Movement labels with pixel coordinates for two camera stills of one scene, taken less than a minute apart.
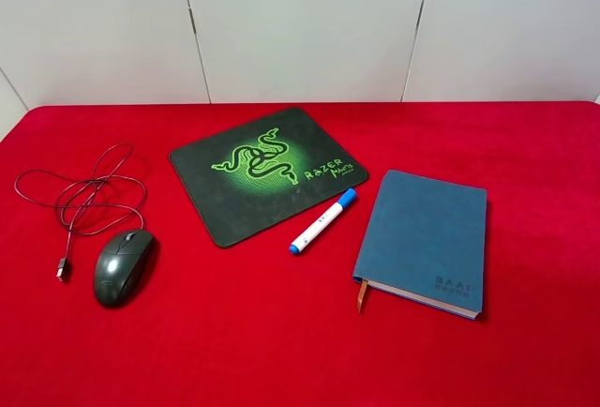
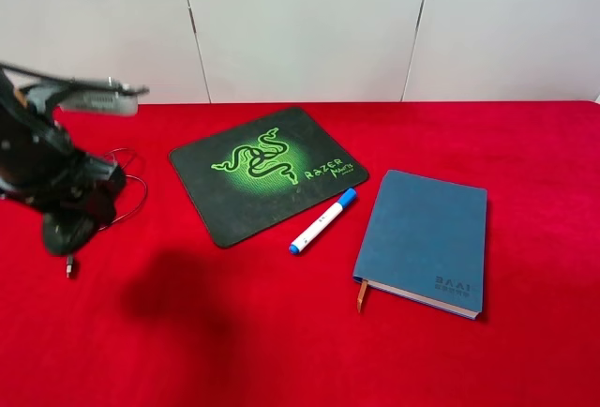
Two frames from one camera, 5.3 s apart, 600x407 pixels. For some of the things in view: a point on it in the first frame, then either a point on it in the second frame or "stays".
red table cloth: x=257 y=325 stays
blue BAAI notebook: x=426 y=241 stays
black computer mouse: x=118 y=263 -> x=66 y=233
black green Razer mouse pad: x=248 y=177 stays
